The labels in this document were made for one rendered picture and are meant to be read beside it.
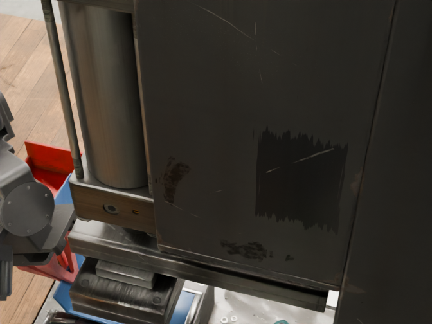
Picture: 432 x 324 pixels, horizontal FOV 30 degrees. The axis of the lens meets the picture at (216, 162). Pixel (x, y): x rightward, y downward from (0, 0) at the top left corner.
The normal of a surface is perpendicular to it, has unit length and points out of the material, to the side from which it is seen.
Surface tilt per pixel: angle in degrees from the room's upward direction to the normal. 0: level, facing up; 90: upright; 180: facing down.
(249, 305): 0
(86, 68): 90
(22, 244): 91
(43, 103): 0
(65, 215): 24
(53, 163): 90
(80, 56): 90
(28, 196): 70
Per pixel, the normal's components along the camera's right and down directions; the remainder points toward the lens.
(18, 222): 0.61, 0.29
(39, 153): -0.28, 0.71
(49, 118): 0.00, -0.68
